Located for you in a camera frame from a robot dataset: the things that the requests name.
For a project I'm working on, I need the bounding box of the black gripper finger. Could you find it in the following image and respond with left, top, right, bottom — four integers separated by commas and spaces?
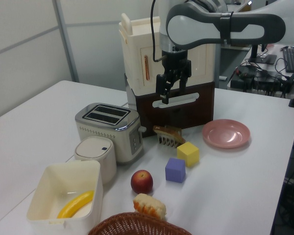
156, 69, 180, 105
179, 59, 192, 90

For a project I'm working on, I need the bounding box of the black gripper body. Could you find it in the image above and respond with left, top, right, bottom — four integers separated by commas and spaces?
161, 49, 190, 74

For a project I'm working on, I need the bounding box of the purple foam cube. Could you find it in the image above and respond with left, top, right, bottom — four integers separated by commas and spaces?
165, 157, 186, 184

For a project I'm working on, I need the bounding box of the yellow foam cube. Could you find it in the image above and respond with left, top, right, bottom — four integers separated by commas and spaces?
176, 141, 200, 168

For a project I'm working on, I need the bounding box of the dark brown drawer unit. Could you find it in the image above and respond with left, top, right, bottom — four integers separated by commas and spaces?
124, 73, 216, 134

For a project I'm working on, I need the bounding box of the brown toast slice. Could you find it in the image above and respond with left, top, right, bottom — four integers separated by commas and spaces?
153, 125, 186, 149

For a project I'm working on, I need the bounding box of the pink plate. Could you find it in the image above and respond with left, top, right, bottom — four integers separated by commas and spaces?
202, 119, 251, 149

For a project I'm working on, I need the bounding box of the silver cream toaster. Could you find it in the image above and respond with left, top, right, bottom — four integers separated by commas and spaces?
74, 102, 147, 165

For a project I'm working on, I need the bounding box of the black monitor stand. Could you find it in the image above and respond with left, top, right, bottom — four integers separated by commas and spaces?
247, 44, 277, 65

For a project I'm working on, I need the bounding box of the small white lidded bin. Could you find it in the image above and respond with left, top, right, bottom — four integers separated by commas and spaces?
74, 136, 118, 185

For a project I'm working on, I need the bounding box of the red apple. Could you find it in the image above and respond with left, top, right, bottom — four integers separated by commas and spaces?
130, 169, 154, 194

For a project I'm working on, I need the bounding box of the cream cake slice orange filling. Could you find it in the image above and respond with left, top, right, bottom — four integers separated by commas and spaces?
133, 193, 167, 220

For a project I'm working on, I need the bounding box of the cream open plastic box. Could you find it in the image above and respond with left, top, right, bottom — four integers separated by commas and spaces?
26, 160, 104, 226

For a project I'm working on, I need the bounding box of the brown wicker basket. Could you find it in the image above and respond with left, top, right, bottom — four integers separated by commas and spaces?
88, 212, 193, 235

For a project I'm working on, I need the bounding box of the yellow toy banana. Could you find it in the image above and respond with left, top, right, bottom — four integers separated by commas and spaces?
56, 190, 95, 219

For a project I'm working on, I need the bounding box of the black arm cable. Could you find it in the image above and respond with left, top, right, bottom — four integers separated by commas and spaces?
150, 0, 167, 62

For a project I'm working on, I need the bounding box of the black velcro strap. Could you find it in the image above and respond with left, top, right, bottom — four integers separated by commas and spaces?
220, 11, 234, 45

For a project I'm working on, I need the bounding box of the black electronics box with cables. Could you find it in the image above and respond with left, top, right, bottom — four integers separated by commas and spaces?
230, 64, 294, 98

